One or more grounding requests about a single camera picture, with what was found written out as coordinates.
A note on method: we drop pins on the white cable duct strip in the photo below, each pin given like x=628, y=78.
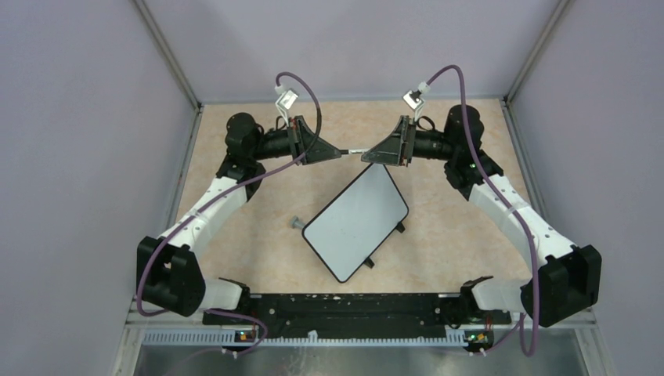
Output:
x=231, y=338

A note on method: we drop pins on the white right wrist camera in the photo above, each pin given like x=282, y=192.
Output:
x=414, y=99

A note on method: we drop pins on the grey plastic block rod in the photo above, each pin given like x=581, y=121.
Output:
x=297, y=223

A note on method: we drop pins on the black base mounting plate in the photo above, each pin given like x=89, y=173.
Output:
x=365, y=316

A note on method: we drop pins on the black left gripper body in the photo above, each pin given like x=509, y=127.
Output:
x=297, y=137

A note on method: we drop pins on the white board with black frame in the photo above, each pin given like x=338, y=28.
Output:
x=352, y=226

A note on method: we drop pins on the black and white marker pen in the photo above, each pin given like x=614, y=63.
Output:
x=353, y=151

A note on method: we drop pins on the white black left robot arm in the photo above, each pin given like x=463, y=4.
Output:
x=168, y=275

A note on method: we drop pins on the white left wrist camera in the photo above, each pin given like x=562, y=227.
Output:
x=285, y=101

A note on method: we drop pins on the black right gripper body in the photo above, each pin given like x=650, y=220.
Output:
x=408, y=132

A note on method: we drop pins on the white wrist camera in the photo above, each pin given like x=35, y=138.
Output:
x=285, y=101
x=414, y=99

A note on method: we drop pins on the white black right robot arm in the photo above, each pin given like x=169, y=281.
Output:
x=565, y=277

